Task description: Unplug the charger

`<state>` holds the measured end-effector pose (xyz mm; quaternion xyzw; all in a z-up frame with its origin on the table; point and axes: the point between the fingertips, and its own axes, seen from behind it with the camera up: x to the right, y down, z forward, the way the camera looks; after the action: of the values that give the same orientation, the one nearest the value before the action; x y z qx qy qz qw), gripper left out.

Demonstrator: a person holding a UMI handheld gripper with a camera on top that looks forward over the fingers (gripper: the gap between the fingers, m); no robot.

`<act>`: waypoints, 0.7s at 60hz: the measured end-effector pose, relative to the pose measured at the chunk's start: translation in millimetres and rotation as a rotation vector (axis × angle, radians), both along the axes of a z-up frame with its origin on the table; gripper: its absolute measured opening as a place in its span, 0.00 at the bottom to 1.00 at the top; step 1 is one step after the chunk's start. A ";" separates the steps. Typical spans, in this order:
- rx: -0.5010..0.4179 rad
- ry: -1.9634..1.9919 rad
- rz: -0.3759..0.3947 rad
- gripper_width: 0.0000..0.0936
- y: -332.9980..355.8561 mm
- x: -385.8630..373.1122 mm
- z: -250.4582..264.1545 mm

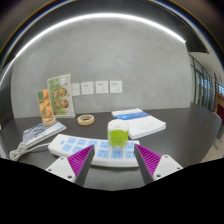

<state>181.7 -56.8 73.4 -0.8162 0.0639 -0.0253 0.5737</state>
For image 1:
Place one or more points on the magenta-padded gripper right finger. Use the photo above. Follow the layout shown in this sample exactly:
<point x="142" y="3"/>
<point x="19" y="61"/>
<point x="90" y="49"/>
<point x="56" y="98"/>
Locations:
<point x="156" y="166"/>

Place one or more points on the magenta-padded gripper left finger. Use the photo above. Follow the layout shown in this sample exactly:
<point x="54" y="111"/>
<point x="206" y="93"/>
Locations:
<point x="71" y="168"/>

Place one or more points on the white and blue booklet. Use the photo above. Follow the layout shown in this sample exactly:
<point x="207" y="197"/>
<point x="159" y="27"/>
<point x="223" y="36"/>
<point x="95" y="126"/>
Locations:
<point x="145" y="126"/>

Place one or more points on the grey printed booklet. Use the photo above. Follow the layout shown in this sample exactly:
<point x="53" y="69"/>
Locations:
<point x="40" y="133"/>

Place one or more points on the beige tape roll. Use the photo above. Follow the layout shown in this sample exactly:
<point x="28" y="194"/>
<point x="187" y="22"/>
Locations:
<point x="80" y="120"/>

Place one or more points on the small yellow card wooden holder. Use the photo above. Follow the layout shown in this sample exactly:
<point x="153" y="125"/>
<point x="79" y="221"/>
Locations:
<point x="45" y="106"/>

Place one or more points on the acrylic stand with food pictures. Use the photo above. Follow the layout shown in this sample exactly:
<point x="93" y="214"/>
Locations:
<point x="60" y="95"/>

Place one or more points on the curved ceiling light strip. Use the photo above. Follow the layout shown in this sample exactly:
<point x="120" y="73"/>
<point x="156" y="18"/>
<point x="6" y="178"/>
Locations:
<point x="100" y="15"/>

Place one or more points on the blank white wall plate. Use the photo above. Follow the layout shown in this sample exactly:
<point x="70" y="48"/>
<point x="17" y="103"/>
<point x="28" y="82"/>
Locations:
<point x="76" y="89"/>

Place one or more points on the glass window wall dark frames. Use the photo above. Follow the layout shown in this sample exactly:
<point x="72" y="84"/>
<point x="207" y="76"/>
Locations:
<point x="201" y="85"/>

